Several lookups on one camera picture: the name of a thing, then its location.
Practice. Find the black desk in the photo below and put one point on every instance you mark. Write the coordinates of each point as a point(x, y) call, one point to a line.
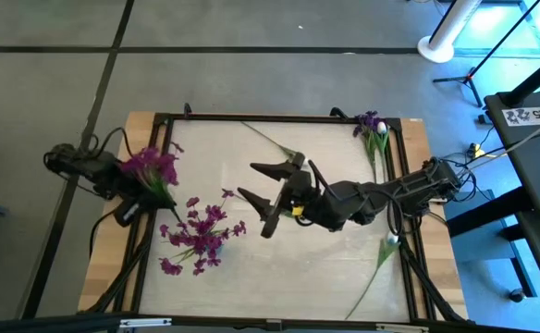
point(538, 176)

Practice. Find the dark violet artificial flower bunch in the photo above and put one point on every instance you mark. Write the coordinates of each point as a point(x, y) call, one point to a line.
point(367, 121)

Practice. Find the black tripod stand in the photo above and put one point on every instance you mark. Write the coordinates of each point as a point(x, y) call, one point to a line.
point(471, 76)

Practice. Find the black camera mount beam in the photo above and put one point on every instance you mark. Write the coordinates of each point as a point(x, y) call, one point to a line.
point(43, 324)

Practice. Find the yellow plug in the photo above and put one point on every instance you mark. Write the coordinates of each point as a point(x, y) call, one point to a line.
point(474, 150)

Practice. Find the black aluminium table frame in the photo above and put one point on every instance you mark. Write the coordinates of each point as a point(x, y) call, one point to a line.
point(274, 118)

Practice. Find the white table mat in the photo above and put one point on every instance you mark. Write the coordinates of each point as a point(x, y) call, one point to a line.
point(298, 277)

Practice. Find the silver metal bracket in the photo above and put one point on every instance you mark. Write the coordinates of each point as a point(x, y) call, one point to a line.
point(145, 322)

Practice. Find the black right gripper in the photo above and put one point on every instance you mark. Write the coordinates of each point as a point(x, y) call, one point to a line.
point(302, 192)

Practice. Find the black frame clamp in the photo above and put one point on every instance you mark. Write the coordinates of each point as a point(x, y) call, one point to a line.
point(187, 110)
point(339, 112)

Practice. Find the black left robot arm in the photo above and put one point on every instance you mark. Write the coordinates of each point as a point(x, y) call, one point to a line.
point(85, 166)

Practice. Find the white pillar with round base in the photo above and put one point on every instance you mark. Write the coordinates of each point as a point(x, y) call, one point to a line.
point(441, 46)

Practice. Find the black caster wheel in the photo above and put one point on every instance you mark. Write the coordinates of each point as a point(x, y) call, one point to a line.
point(516, 294)

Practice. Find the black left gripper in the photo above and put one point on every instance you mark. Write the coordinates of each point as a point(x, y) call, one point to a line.
point(129, 210)

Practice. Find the black diagonal post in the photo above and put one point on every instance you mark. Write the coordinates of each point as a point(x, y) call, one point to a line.
point(538, 76)

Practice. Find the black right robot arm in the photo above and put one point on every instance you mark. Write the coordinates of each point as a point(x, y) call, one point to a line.
point(413, 187)

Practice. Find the white paper label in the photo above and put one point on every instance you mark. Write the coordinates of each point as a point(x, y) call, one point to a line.
point(524, 115)

